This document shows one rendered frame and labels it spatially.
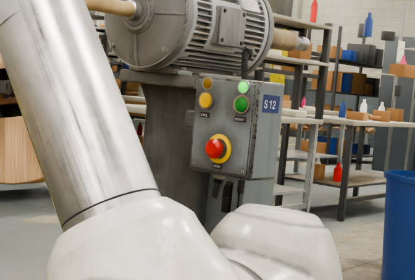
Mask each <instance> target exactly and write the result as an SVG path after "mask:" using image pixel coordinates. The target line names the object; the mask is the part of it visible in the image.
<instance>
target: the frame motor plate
mask: <svg viewBox="0 0 415 280"><path fill-rule="evenodd" d="M198 77H199V73H198V72H193V73H192V75H179V74H165V73H159V72H145V71H138V70H128V69H120V75H119V80H120V81H123V82H134V83H145V84H152V85H163V86H170V87H181V88H193V89H196V88H197V81H198Z"/></svg>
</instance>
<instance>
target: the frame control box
mask: <svg viewBox="0 0 415 280"><path fill-rule="evenodd" d="M205 77H208V76H202V75H201V76H199V77H198V81H197V88H196V101H195V113H194V120H193V132H192V139H191V151H190V164H189V168H190V169H191V170H193V171H199V172H206V173H210V174H213V178H214V179H213V182H214V185H213V189H212V197H213V199H218V198H219V197H220V195H221V193H222V190H223V188H224V185H225V183H226V180H227V178H228V177H232V178H236V179H243V180H266V179H274V178H275V171H276V165H277V153H278V146H279V135H280V123H281V116H282V105H283V93H284V84H282V83H274V82H263V81H256V80H247V81H248V82H249V85H250V88H249V92H248V93H247V94H244V95H243V94H241V93H240V92H239V91H238V88H237V86H238V83H239V82H240V81H241V80H242V79H235V78H222V77H212V78H213V80H214V86H213V88H212V89H211V90H209V91H207V90H205V89H204V88H203V86H202V82H203V79H204V78H205ZM203 93H209V94H210V96H211V99H212V100H211V104H210V106H209V107H207V108H204V107H202V106H201V105H200V102H199V99H200V96H201V95H202V94H203ZM239 97H244V98H245V99H246V100H247V103H248V105H247V108H246V110H245V111H243V112H239V111H237V110H236V109H235V101H236V99H237V98H239ZM210 139H218V140H220V141H221V143H222V145H223V148H224V149H223V152H222V155H221V156H220V157H219V158H216V159H212V158H210V157H209V156H208V155H207V154H206V150H205V147H206V144H207V142H208V141H209V140H210Z"/></svg>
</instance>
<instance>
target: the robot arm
mask: <svg viewBox="0 0 415 280"><path fill-rule="evenodd" d="M0 53H1V57H2V60H3V63H4V65H5V68H6V71H7V74H8V76H9V80H0V95H2V97H4V99H8V97H11V98H16V99H17V102H18V105H19V108H20V111H21V113H22V117H23V120H24V122H25V125H26V128H27V131H28V134H29V136H30V140H31V143H32V145H33V148H34V151H35V154H36V157H37V159H38V162H39V165H40V168H41V171H42V173H43V177H44V179H45V182H46V185H47V188H48V190H49V194H50V196H51V200H52V202H53V205H54V208H55V211H56V213H57V217H58V219H59V222H60V224H61V228H62V231H63V234H62V235H60V236H59V237H58V239H57V240H56V243H55V245H54V248H53V250H52V252H51V255H50V257H49V260H48V264H47V267H46V275H47V279H48V280H343V276H342V267H341V264H340V259H339V256H338V252H337V249H336V246H335V243H334V241H333V238H332V235H331V233H330V231H329V230H328V229H327V228H326V227H325V226H324V225H323V223H322V221H321V220H320V219H319V218H318V217H317V216H316V215H314V214H311V213H307V212H304V211H298V210H292V209H288V208H281V207H276V206H268V205H258V204H250V203H249V204H244V205H241V206H240V207H238V208H237V209H236V210H235V211H231V212H229V213H228V214H227V215H226V216H225V217H224V218H223V219H222V220H221V221H220V223H219V224H218V225H217V226H216V227H215V228H214V230H213V231H212V232H211V234H210V235H209V234H208V233H207V232H206V230H205V229H204V227H203V226H202V225H201V223H200V222H199V220H198V218H197V217H196V215H195V213H194V212H193V211H192V210H190V209H189V208H187V207H185V206H183V205H182V204H180V203H178V202H176V201H174V200H172V199H170V198H168V197H162V196H161V194H160V192H159V189H158V187H157V184H156V181H155V179H154V176H153V173H152V172H151V168H150V166H149V164H148V161H147V159H146V156H145V153H144V151H143V148H142V146H141V143H140V141H139V138H138V136H137V133H136V130H135V128H134V126H133V123H132V120H131V118H130V115H129V113H128V110H127V107H126V105H125V103H124V100H123V98H122V95H121V92H120V90H119V87H118V85H117V82H116V80H115V77H114V74H113V72H112V69H111V67H110V65H109V61H108V60H107V57H106V54H105V52H104V49H103V46H102V44H101V41H100V39H99V36H98V34H97V31H96V29H95V26H94V23H93V21H92V19H91V16H90V13H89V11H88V8H87V6H86V3H85V0H0Z"/></svg>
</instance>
